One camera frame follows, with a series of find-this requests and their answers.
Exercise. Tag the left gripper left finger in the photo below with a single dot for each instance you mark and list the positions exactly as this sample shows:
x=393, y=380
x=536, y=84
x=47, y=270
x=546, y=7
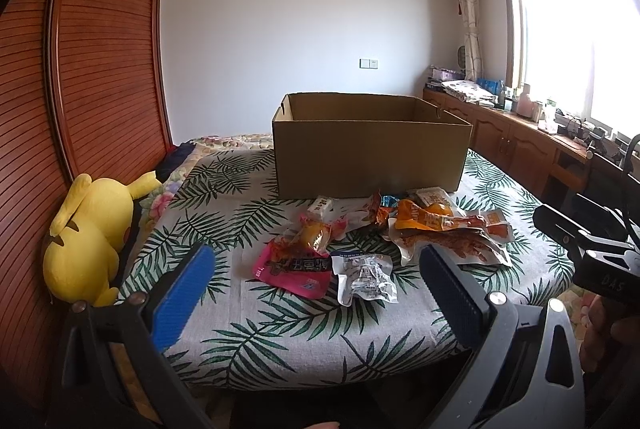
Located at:
x=146, y=324

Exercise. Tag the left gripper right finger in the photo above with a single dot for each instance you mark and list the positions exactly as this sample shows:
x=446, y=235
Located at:
x=523, y=371

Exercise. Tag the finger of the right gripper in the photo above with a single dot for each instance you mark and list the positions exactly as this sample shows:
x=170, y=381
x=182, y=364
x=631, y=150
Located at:
x=598, y=220
x=560, y=228

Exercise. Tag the orange snack pack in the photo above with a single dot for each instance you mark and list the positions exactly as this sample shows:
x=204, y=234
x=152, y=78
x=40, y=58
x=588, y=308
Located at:
x=412, y=217

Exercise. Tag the orange white biscuit pack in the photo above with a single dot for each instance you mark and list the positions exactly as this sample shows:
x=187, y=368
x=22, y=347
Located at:
x=437, y=201

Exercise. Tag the silver clear snack pack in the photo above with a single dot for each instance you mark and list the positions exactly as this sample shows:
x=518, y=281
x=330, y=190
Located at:
x=367, y=276

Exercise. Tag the pink drumstick snack pack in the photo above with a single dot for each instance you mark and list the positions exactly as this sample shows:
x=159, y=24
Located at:
x=300, y=263

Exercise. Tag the teal candy wrapper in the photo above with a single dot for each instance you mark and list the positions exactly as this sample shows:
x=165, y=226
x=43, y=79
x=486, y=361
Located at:
x=389, y=201

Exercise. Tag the small white snack bar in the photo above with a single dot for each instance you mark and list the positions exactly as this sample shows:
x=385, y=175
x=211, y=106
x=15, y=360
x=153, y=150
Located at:
x=320, y=209

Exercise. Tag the brown gold snack pack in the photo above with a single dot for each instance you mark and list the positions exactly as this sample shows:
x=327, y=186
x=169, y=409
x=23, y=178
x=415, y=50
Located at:
x=377, y=212

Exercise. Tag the person right hand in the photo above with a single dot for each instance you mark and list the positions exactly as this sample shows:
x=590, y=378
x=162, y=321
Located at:
x=607, y=322

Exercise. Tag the black chair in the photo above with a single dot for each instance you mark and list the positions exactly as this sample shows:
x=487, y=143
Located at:
x=607, y=187

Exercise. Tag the wooden sideboard cabinet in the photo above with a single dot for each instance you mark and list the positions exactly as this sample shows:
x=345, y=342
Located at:
x=548, y=165

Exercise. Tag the yellow Pikachu plush toy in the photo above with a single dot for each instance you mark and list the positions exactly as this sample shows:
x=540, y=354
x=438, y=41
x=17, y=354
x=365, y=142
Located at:
x=81, y=258

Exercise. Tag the floral quilt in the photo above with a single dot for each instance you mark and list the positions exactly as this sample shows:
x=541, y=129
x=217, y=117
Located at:
x=178, y=164

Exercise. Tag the pink bottle on cabinet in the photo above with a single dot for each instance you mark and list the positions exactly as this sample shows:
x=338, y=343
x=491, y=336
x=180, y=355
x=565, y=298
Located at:
x=525, y=103

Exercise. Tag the palm leaf bed sheet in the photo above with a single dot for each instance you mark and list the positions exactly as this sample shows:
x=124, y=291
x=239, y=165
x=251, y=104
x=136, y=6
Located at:
x=245, y=334

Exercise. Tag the brown cardboard box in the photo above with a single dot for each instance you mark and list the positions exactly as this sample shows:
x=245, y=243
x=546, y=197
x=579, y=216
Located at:
x=348, y=145

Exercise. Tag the patterned window curtain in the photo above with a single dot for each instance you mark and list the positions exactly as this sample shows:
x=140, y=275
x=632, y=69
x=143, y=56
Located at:
x=467, y=4

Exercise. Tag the window with wooden frame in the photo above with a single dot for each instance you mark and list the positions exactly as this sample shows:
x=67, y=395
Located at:
x=581, y=58

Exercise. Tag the white wall switch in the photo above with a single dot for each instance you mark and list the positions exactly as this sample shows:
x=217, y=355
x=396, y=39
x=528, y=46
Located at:
x=368, y=64

